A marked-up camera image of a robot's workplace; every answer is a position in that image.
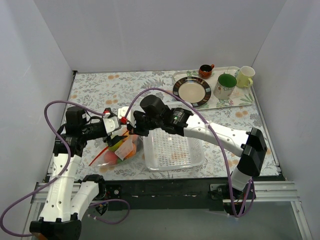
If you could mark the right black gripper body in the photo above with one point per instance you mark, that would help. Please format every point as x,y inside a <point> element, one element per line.
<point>138,124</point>

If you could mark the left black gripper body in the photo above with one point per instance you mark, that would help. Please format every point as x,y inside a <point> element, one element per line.
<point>110,139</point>

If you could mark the fake orange peach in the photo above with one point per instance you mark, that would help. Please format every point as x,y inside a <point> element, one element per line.
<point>126,133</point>

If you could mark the fake green apple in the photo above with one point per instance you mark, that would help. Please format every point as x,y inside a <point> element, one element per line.
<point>116,146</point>

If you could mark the fake pink peach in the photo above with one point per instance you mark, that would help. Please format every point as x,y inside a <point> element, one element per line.
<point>110,158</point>

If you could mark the clear zip top bag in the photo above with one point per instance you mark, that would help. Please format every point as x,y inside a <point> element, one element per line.
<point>125,152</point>

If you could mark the white plastic perforated basket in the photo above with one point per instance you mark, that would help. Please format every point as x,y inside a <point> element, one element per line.
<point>167,152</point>

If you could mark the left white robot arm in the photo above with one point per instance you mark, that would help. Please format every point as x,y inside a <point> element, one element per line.
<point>60,218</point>

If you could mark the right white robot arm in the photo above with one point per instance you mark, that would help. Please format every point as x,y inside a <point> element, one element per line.
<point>249,146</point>

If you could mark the dark rimmed plate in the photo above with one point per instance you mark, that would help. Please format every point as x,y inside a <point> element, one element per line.
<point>193,90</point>

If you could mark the floral table mat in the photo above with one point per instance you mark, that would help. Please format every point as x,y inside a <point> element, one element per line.
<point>98,91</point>

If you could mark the small brown cup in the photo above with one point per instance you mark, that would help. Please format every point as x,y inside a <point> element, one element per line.
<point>205,71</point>

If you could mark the green inside floral mug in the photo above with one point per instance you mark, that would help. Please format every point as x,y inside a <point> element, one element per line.
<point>225,86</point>

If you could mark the pale yellow mug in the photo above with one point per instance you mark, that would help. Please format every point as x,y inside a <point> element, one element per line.
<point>245,77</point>

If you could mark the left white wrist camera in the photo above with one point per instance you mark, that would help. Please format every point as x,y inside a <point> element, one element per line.
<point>111,121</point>

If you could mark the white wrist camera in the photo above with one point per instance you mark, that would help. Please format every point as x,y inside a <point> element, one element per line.
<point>126,116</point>
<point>111,121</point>

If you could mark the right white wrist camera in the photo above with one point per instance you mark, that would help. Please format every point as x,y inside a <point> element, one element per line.
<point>126,116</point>

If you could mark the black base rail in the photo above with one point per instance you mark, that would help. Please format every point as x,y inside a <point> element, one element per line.
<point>211,193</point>

